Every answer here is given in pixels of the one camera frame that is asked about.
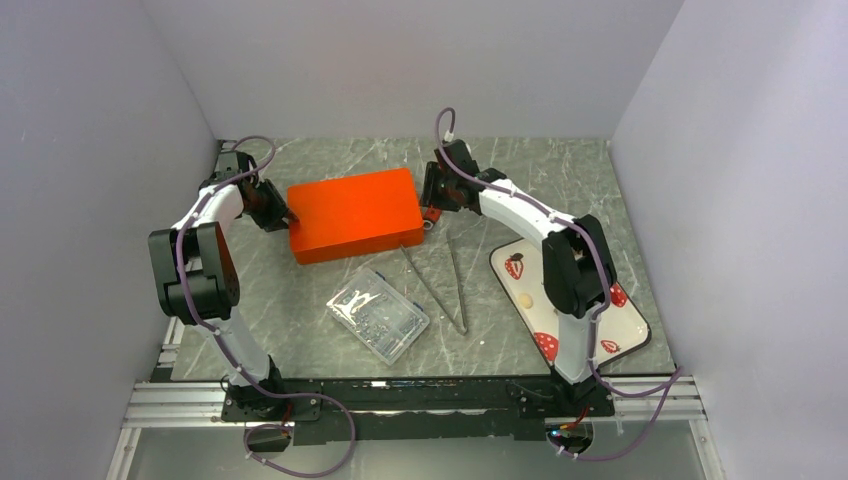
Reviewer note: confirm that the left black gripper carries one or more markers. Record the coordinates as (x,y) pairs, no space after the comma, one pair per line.
(274,220)

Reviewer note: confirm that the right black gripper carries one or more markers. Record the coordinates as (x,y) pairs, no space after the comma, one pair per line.
(432,174)

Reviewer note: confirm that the orange tray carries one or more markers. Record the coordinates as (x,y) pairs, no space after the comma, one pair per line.
(354,215)

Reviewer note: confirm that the metal tongs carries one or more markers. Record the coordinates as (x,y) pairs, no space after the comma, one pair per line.
(448,296)

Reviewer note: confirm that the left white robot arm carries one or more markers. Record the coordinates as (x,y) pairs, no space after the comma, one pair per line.
(197,281)

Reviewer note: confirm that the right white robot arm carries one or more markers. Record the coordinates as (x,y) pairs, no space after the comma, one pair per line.
(577,266)

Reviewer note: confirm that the round white chocolate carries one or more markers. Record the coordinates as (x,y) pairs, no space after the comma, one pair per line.
(526,301)

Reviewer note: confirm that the clear plastic screw box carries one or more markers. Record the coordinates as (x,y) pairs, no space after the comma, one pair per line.
(379,316)

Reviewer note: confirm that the red handled adjustable wrench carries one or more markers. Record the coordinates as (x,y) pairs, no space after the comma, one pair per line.
(430,217)

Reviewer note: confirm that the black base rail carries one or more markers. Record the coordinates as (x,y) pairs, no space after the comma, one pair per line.
(520,407)

